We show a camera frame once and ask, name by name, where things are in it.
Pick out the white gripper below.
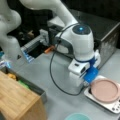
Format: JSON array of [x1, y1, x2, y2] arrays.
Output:
[[68, 50, 101, 93]]

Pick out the pink pan with white handle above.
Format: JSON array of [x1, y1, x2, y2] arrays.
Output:
[[91, 79, 120, 103]]

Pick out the teal bowl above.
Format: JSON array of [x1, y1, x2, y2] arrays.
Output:
[[65, 113, 90, 120]]

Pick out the orange small object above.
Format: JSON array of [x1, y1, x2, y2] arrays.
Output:
[[45, 48, 53, 54]]

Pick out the silver toaster oven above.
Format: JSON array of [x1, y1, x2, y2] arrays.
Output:
[[48, 9, 120, 64]]

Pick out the grey metal bin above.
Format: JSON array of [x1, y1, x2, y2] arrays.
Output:
[[13, 75, 48, 104]]

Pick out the green and yellow toys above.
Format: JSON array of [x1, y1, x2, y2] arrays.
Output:
[[7, 73, 30, 89]]

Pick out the wooden cutting board box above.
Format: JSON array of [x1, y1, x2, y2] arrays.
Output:
[[0, 71, 47, 120]]

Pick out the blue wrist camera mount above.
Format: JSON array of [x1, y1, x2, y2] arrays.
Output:
[[83, 67, 98, 83]]

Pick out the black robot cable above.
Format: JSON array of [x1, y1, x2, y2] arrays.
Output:
[[49, 23, 83, 97]]

